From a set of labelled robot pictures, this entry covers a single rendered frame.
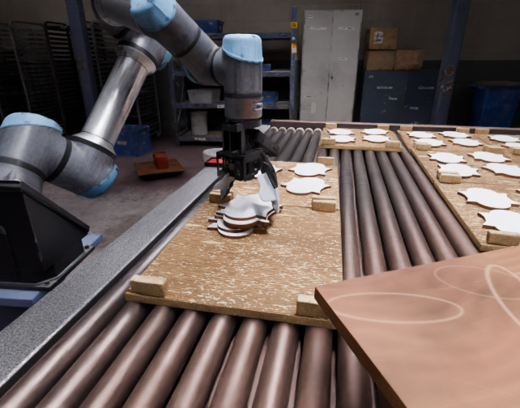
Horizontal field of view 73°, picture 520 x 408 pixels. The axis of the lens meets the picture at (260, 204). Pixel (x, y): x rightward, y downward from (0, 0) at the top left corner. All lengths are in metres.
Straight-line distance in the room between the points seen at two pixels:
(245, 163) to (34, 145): 0.48
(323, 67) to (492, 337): 5.21
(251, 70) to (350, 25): 4.90
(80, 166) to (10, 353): 0.48
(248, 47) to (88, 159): 0.50
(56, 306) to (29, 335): 0.06
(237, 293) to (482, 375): 0.35
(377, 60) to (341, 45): 0.61
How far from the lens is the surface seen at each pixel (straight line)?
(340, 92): 5.56
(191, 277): 0.63
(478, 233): 0.90
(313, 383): 0.49
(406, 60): 5.84
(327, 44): 5.51
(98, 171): 0.98
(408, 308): 0.42
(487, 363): 0.39
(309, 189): 1.00
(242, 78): 0.68
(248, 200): 0.83
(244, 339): 0.53
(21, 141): 0.92
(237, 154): 0.69
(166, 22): 0.71
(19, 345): 0.63
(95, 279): 0.72
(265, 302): 0.57
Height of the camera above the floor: 1.29
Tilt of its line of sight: 23 degrees down
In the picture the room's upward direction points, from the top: straight up
